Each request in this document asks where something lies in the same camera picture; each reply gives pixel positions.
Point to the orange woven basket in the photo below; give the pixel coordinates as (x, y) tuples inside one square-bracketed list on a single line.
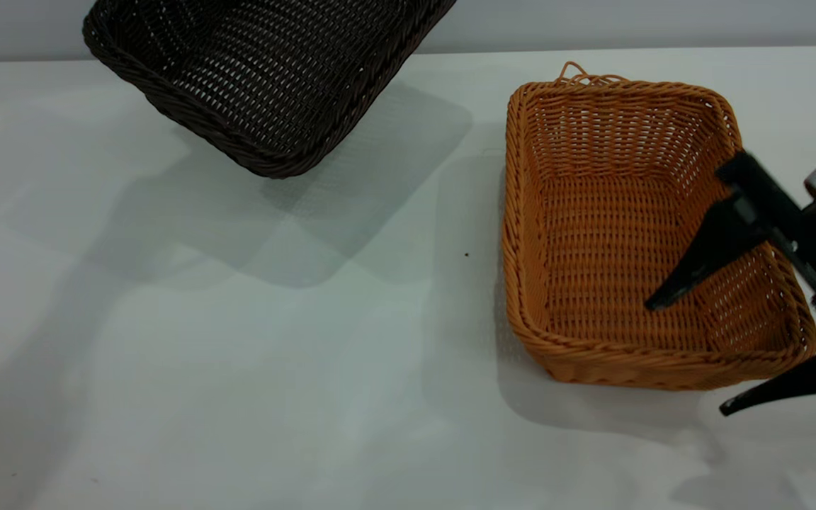
[(592, 234)]

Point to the black woven basket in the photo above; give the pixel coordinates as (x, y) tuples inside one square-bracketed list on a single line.
[(273, 106)]

